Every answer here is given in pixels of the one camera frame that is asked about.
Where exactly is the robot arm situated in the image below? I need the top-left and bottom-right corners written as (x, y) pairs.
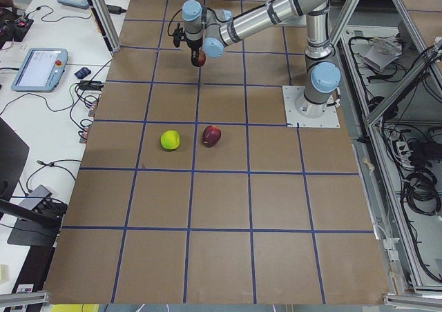
top-left (171, 0), bottom-right (341, 119)

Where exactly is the red yellow apple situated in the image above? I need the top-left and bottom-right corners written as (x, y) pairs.
top-left (195, 50), bottom-right (206, 67)

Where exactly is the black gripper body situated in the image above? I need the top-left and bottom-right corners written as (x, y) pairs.
top-left (186, 38), bottom-right (203, 52)

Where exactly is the black power adapter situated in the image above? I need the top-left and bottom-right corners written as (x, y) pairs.
top-left (106, 4), bottom-right (126, 14)

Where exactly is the dark blue checkered pouch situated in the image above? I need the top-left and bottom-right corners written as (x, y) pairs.
top-left (75, 67), bottom-right (91, 79)

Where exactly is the aluminium frame rail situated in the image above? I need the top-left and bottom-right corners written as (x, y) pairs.
top-left (331, 0), bottom-right (441, 301)

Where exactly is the black monitor stand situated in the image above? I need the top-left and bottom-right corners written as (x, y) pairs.
top-left (1, 120), bottom-right (68, 247)

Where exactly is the green apple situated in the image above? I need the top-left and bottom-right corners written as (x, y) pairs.
top-left (160, 130), bottom-right (180, 150)

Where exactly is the aluminium frame post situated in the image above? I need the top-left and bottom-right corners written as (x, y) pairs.
top-left (87, 0), bottom-right (121, 53)

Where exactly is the dark red apple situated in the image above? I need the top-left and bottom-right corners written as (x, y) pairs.
top-left (202, 125), bottom-right (222, 147)

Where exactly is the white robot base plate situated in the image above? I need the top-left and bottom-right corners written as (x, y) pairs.
top-left (282, 86), bottom-right (340, 128)

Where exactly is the near teach pendant tablet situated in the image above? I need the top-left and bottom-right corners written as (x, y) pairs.
top-left (11, 48), bottom-right (68, 92)

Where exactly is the white power strip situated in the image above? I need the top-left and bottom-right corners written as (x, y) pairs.
top-left (393, 140), bottom-right (412, 166)

